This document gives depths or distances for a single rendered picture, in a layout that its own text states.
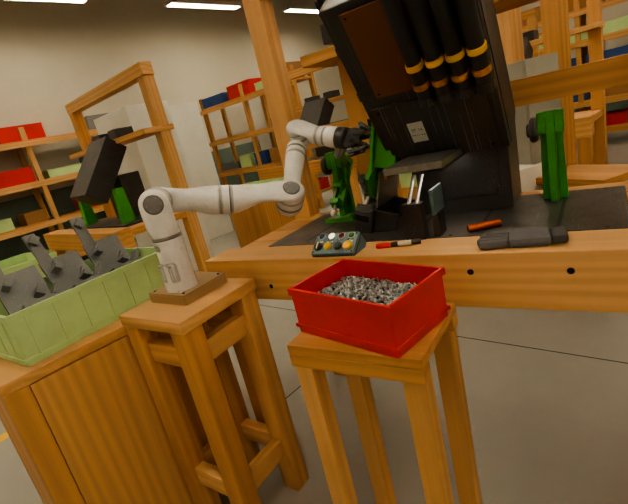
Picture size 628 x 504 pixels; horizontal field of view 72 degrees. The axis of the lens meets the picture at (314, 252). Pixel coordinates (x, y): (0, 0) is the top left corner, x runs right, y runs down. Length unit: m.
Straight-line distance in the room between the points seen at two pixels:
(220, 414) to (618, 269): 1.12
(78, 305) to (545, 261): 1.39
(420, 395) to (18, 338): 1.17
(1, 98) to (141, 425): 7.05
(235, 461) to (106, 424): 0.46
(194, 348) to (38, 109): 7.34
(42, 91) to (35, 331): 7.12
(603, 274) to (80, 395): 1.50
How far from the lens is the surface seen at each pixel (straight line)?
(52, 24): 8.93
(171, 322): 1.31
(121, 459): 1.77
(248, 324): 1.47
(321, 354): 1.02
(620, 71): 1.73
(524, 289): 1.15
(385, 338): 0.91
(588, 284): 1.13
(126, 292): 1.72
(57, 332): 1.62
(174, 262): 1.41
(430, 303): 0.99
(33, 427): 1.62
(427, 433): 1.03
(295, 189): 1.39
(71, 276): 1.91
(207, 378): 1.38
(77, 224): 1.98
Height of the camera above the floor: 1.28
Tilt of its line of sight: 16 degrees down
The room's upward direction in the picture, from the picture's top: 13 degrees counter-clockwise
